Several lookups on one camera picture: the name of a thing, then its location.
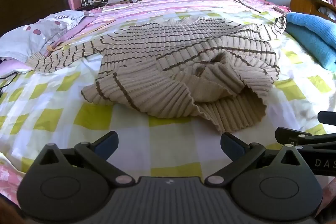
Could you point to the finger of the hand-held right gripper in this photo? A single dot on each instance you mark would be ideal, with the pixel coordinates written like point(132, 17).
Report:
point(288, 134)
point(326, 117)

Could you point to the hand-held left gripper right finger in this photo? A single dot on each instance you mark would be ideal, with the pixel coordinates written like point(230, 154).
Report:
point(231, 145)

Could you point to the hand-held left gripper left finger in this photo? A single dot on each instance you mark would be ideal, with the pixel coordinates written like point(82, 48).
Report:
point(109, 142)

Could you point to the beige striped knit sweater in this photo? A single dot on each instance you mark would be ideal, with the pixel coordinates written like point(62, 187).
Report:
point(183, 56)

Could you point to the blue knit garment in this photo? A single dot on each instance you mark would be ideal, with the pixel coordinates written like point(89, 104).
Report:
point(309, 29)

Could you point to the white bundle in cabinet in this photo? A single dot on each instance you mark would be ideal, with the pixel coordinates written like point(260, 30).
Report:
point(328, 12)

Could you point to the pink floral bed sheet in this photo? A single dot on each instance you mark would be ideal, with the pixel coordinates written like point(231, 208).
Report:
point(8, 174)

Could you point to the wooden cabinet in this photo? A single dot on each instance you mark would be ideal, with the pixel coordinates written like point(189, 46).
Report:
point(302, 2)

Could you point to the grey pillow with pink dots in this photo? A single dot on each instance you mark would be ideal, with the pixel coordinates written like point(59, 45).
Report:
point(34, 35)

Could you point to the pink floral quilt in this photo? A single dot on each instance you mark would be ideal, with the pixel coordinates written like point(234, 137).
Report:
point(260, 5)

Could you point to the white flat strip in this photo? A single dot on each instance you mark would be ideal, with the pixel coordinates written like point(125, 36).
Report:
point(115, 8)

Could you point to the dark nightstand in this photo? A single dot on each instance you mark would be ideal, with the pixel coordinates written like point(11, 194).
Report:
point(90, 5)

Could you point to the pink box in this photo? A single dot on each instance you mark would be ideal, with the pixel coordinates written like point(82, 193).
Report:
point(74, 2)

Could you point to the pink striped quilt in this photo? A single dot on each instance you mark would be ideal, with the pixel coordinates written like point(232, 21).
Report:
point(170, 7)

